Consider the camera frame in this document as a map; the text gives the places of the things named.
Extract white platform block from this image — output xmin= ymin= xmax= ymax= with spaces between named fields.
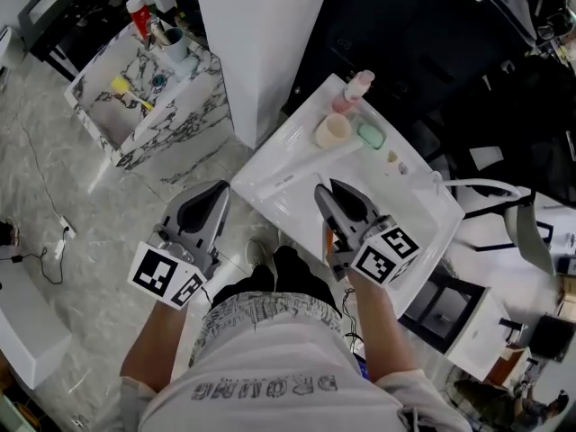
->
xmin=0 ymin=258 xmax=73 ymax=391

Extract black low table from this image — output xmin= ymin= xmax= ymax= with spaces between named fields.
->
xmin=17 ymin=0 xmax=149 ymax=83

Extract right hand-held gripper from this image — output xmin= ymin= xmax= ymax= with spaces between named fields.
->
xmin=313 ymin=177 xmax=422 ymax=287

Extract yellow sponge brush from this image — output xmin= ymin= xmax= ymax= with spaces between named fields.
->
xmin=110 ymin=76 xmax=155 ymax=111

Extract white washbasin unit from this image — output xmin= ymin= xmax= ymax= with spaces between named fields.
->
xmin=443 ymin=285 xmax=535 ymax=382

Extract black box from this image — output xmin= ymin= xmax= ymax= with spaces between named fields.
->
xmin=528 ymin=313 xmax=576 ymax=363

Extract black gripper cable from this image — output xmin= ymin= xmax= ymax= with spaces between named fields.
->
xmin=341 ymin=288 xmax=365 ymax=355

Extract red white bottle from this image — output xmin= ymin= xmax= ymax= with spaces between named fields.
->
xmin=125 ymin=0 xmax=152 ymax=40

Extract white waste bin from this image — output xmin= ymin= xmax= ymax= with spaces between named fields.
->
xmin=0 ymin=25 xmax=28 ymax=71

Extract black faucet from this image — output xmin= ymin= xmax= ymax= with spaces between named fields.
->
xmin=498 ymin=317 xmax=526 ymax=344

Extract black charger cable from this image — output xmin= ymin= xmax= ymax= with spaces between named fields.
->
xmin=0 ymin=245 xmax=67 ymax=286

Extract white curved faucet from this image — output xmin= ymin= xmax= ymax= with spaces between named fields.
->
xmin=418 ymin=168 xmax=523 ymax=206

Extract person's right forearm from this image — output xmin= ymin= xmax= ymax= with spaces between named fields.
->
xmin=346 ymin=270 xmax=418 ymax=386

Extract clear soap dish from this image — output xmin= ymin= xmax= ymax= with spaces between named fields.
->
xmin=353 ymin=113 xmax=390 ymax=151

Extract brown white toothbrush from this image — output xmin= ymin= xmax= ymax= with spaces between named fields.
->
xmin=144 ymin=14 xmax=173 ymax=48

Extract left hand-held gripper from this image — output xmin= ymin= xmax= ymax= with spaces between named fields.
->
xmin=127 ymin=179 xmax=232 ymax=310

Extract marble pattern sink cabinet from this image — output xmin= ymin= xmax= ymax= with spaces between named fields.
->
xmin=63 ymin=18 xmax=231 ymax=173

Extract black office chair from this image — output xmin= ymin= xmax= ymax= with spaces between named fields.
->
xmin=418 ymin=54 xmax=576 ymax=224

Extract person's left forearm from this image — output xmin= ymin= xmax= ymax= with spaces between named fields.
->
xmin=120 ymin=299 xmax=184 ymax=393

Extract person's black shorts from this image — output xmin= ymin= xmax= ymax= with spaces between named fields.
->
xmin=211 ymin=245 xmax=343 ymax=319

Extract green soap bar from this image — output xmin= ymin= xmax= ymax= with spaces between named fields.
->
xmin=357 ymin=122 xmax=387 ymax=149

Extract person's left white shoe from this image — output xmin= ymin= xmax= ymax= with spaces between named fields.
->
xmin=245 ymin=238 xmax=278 ymax=278

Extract white washbasin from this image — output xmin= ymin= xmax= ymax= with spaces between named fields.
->
xmin=229 ymin=72 xmax=466 ymax=319

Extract light blue cup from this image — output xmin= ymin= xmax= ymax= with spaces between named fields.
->
xmin=160 ymin=27 xmax=189 ymax=64

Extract dark tall cabinet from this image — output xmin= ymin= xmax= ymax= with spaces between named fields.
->
xmin=279 ymin=0 xmax=541 ymax=128

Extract black metal frame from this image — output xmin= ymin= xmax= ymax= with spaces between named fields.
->
xmin=398 ymin=268 xmax=488 ymax=355

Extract pink bottle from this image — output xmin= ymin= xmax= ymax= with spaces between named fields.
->
xmin=331 ymin=69 xmax=376 ymax=115

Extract cream cup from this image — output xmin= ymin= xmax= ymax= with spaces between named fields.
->
xmin=313 ymin=112 xmax=352 ymax=150

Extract blue screen phone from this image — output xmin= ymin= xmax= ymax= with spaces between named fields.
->
xmin=354 ymin=353 xmax=373 ymax=381

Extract person's white printed t-shirt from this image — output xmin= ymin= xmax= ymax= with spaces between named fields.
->
xmin=119 ymin=291 xmax=473 ymax=432

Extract grey shell chair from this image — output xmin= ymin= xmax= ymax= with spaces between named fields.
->
xmin=503 ymin=186 xmax=557 ymax=278

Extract white column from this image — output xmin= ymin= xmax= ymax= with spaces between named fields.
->
xmin=193 ymin=0 xmax=337 ymax=150

